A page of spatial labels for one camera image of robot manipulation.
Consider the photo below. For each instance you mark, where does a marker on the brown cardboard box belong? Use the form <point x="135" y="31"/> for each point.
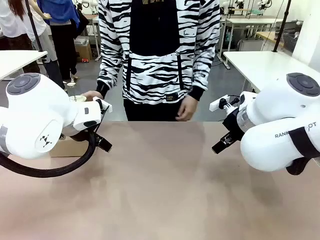
<point x="83" y="50"/>

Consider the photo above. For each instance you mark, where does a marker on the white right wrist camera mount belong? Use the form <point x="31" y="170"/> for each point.
<point x="215" y="105"/>

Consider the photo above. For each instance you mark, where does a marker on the person in blue top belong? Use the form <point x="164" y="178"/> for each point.
<point x="60" y="10"/>

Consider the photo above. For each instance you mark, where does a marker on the black stand pole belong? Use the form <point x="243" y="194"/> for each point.
<point x="281" y="27"/>
<point x="35" y="30"/>

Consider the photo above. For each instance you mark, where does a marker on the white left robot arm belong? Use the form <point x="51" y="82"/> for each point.
<point x="37" y="112"/>

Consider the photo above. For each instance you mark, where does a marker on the person's right hand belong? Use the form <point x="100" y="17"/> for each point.
<point x="93" y="94"/>

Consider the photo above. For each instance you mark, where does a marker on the white table with thin edge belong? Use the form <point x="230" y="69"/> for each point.
<point x="17" y="62"/>

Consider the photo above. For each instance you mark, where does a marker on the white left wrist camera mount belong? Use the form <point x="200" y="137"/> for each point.
<point x="107" y="107"/>

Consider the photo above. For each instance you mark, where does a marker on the white background table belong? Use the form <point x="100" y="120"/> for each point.
<point x="252" y="21"/>

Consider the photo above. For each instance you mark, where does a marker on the brown cardboard cup carrier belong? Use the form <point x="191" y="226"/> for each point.
<point x="67" y="148"/>

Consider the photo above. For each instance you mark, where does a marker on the person in grey trousers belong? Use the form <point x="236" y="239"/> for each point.
<point x="47" y="45"/>

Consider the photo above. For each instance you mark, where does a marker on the person's left hand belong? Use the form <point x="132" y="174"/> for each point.
<point x="187" y="107"/>

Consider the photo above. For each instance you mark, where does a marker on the large white table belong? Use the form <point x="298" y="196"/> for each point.
<point x="262" y="65"/>

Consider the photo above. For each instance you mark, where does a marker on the metal frame background table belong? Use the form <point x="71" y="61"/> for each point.
<point x="95" y="30"/>

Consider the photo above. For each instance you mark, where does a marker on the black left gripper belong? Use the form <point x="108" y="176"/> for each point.
<point x="80" y="137"/>

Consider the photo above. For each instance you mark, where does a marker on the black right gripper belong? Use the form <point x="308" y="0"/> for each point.
<point x="232" y="123"/>

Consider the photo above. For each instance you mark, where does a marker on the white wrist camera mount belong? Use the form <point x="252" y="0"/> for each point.
<point x="215" y="105"/>
<point x="107" y="107"/>

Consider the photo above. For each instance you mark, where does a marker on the small white paper cup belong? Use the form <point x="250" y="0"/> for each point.
<point x="78" y="99"/>

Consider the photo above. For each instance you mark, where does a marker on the person with long red hair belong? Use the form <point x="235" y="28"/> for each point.
<point x="12" y="25"/>

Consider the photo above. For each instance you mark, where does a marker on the person in zebra hoodie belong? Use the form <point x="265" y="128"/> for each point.
<point x="155" y="75"/>

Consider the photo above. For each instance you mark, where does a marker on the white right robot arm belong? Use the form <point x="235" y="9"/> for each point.
<point x="270" y="150"/>

